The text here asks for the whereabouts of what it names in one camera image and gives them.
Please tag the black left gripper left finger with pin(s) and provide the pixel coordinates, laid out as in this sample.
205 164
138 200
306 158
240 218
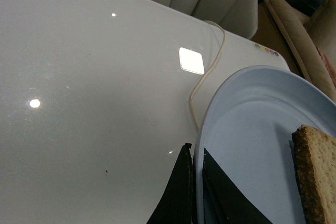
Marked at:
176 203

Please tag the beige sofa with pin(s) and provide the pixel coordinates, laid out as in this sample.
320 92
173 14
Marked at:
306 43

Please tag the light blue round plate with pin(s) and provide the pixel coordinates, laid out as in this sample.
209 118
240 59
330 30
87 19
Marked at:
247 129

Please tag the coloured dot sticker strip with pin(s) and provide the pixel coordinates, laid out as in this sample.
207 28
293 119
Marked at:
266 49

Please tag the slice of brown bread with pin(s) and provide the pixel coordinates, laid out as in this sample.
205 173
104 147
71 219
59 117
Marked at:
315 168

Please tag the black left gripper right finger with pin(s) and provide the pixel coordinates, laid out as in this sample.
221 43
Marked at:
229 203

